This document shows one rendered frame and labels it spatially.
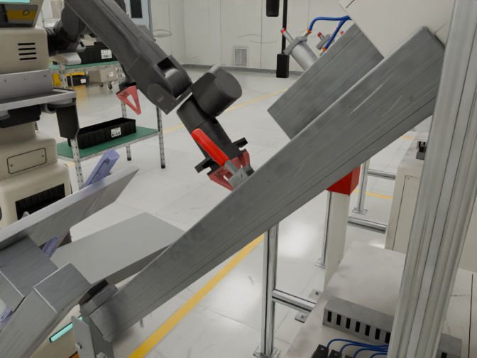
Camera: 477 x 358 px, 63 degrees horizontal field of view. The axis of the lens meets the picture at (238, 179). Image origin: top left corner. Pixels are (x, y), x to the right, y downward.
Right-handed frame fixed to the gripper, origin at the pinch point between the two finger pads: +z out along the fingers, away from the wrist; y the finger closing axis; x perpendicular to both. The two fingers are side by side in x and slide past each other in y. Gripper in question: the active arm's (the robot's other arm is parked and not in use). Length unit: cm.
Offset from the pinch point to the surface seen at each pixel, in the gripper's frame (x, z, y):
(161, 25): 504, -457, 767
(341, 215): 29, 30, 83
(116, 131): 191, -94, 156
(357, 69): -32.5, -5.0, -17.5
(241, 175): -14.4, -2.8, -18.3
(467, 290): -11, 50, 39
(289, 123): -23.2, -4.6, -17.4
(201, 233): -6.0, 0.6, -21.2
